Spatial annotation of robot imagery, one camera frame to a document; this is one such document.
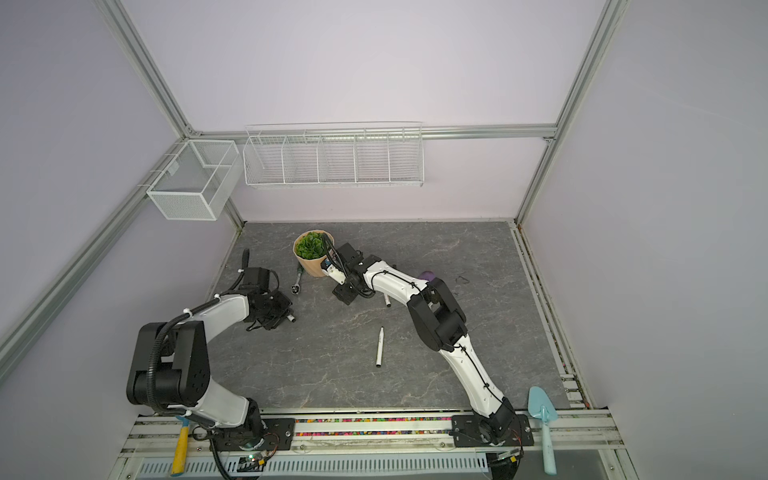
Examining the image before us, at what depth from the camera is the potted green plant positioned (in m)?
0.98

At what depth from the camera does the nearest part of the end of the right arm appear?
742 mm

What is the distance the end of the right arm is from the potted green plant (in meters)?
0.13

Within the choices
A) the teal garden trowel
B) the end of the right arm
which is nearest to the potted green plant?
the end of the right arm

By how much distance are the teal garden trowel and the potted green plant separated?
737mm

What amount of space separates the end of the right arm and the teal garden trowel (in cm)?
53

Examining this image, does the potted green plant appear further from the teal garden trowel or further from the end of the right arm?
the teal garden trowel

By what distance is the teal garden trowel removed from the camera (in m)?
0.70
